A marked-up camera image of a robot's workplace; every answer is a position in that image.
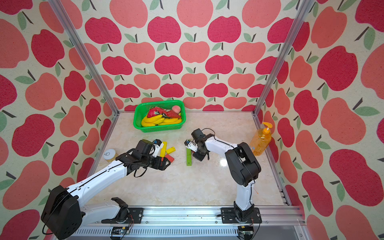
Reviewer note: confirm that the aluminium post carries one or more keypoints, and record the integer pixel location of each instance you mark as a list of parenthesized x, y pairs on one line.
[(287, 46), (68, 26)]

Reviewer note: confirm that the orange soap dispenser bottle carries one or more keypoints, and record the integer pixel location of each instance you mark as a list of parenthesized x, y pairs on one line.
[(261, 139)]

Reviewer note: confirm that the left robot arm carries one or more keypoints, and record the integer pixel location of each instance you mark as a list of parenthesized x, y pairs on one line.
[(66, 209)]

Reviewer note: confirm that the green plastic basket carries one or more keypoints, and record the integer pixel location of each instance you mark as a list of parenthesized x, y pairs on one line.
[(142, 110)]

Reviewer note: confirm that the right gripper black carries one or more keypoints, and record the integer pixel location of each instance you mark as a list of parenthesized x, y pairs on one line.
[(200, 158)]

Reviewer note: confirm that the pink peach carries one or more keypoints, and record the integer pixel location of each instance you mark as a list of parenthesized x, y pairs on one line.
[(176, 109)]

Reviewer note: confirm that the red snack bag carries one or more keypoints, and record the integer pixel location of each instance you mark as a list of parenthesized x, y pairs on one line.
[(157, 111)]

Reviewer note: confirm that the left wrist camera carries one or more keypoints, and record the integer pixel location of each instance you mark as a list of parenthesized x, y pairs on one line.
[(156, 148)]

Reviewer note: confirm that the yellow block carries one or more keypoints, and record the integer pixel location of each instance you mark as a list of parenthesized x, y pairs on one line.
[(163, 150), (170, 150)]

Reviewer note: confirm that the right aluminium post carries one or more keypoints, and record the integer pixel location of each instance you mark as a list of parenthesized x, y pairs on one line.
[(287, 46)]

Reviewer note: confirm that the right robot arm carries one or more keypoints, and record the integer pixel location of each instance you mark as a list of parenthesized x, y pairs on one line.
[(243, 166)]

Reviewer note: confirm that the aluminium front rail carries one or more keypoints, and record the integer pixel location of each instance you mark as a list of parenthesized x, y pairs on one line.
[(203, 223)]

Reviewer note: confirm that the red block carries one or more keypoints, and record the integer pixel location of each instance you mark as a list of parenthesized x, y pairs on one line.
[(170, 158)]

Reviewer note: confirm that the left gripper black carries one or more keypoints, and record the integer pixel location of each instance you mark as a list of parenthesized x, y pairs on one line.
[(158, 165)]

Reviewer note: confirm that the green block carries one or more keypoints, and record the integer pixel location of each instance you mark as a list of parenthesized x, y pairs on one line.
[(189, 161), (188, 154)]

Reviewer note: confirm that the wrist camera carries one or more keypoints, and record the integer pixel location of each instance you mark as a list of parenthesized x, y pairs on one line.
[(191, 145), (156, 148)]

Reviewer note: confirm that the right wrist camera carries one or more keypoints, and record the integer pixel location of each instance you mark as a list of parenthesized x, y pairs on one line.
[(191, 145)]

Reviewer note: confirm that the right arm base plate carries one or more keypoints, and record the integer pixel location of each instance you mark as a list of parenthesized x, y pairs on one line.
[(237, 216)]

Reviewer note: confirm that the small tin can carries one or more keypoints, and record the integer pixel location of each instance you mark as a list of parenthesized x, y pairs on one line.
[(110, 155)]

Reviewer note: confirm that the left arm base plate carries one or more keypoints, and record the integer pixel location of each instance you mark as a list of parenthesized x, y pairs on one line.
[(126, 216)]

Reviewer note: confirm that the left aluminium post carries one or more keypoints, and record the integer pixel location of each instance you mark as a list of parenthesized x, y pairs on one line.
[(68, 26)]

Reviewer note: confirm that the yellow banana bunch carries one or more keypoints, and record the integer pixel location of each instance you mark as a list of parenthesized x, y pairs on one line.
[(159, 121)]

